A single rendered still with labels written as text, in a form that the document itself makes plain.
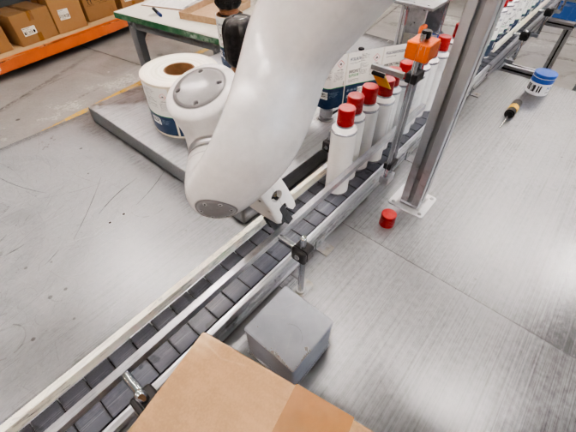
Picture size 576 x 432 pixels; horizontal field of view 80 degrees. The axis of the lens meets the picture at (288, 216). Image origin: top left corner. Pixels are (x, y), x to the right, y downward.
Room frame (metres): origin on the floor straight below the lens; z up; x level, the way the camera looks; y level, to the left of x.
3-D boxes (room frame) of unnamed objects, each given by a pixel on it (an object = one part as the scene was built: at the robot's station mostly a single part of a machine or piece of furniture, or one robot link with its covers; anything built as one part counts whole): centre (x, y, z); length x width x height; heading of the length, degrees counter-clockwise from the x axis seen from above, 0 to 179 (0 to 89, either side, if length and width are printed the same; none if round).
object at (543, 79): (1.14, -0.87, 0.87); 0.07 x 0.07 x 0.07
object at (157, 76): (0.88, 0.28, 0.95); 0.20 x 0.20 x 0.14
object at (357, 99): (0.63, -0.13, 0.98); 0.05 x 0.05 x 0.20
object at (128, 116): (1.04, 0.10, 0.86); 0.80 x 0.67 x 0.05; 140
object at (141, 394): (0.13, 0.19, 0.91); 0.07 x 0.03 x 0.16; 50
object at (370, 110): (0.67, -0.17, 0.98); 0.05 x 0.05 x 0.20
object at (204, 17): (2.09, 0.39, 0.82); 0.34 x 0.24 x 0.03; 154
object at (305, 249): (0.36, -0.01, 0.91); 0.07 x 0.03 x 0.16; 50
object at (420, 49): (0.63, -0.21, 1.05); 0.10 x 0.04 x 0.33; 50
